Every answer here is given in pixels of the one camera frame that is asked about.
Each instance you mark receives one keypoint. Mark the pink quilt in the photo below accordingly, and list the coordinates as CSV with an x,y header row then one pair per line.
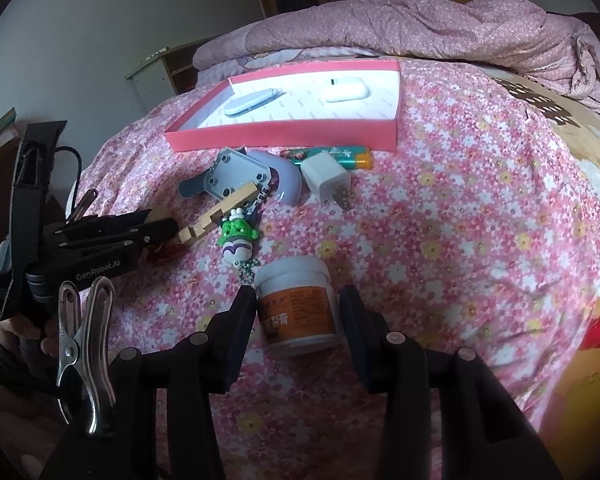
x,y
405,25

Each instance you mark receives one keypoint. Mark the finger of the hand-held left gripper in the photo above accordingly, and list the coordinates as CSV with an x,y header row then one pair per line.
x,y
150,237
125,220

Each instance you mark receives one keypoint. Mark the white wall charger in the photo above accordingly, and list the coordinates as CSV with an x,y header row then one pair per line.
x,y
322,175

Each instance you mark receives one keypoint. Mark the pink cardboard box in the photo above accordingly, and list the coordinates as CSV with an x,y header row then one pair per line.
x,y
280,137

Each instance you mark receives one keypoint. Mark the pink floral bedsheet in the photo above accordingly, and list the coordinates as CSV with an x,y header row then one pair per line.
x,y
430,260

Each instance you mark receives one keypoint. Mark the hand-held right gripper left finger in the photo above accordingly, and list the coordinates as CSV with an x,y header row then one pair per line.
x,y
235,340

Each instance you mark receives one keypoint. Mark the green printed lighter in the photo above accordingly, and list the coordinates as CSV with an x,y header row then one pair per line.
x,y
340,156

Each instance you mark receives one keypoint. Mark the metal spring clip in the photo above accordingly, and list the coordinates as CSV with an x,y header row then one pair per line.
x,y
85,350
82,205

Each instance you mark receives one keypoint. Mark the white jar orange label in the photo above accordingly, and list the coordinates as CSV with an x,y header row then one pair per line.
x,y
295,305

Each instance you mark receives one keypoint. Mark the grey curved plastic hook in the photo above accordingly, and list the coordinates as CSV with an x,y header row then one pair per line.
x,y
290,180

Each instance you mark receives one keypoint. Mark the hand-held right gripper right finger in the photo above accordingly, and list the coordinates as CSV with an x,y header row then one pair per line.
x,y
360,345

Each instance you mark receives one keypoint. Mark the white earbud case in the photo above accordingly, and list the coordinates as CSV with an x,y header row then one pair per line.
x,y
345,90

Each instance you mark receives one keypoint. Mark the person's left hand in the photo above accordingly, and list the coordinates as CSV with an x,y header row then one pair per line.
x,y
27,330

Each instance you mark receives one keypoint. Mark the wooden bedside cabinet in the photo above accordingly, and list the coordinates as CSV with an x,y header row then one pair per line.
x,y
180,62

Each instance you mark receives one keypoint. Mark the wooden block piece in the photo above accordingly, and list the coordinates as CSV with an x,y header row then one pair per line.
x,y
220,210

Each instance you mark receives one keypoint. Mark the grey plastic plate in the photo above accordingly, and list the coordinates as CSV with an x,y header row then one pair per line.
x,y
235,172

